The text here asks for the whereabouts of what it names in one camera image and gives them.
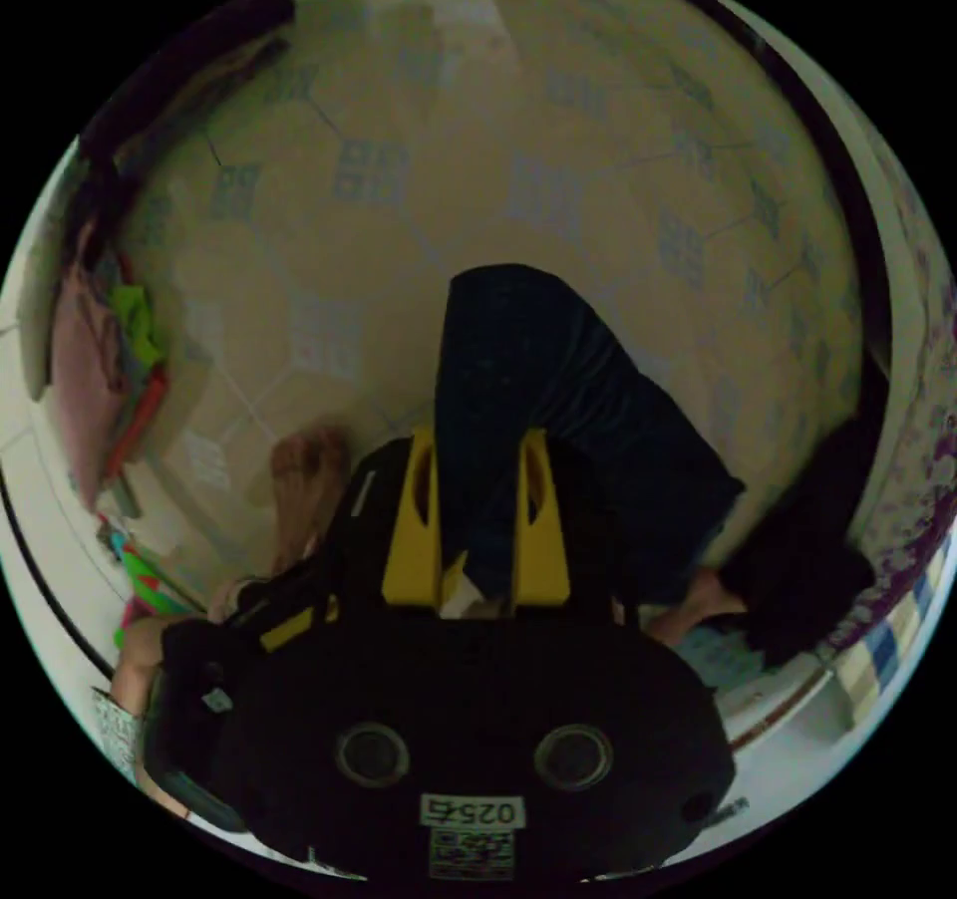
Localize blue jeans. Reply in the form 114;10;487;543
432;261;749;610

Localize bed with patterned woven mat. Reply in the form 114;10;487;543
74;0;892;616

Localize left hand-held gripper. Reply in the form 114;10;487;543
140;539;339;834

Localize purple floral curtain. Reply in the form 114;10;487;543
829;129;957;654

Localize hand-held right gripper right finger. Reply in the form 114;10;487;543
513;426;572;607

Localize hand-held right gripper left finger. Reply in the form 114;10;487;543
381;426;444;607

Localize pile of clothes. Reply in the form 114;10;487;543
50;240;174;523

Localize person's body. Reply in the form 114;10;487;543
208;390;892;673

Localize person's left hand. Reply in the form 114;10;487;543
109;613;174;700

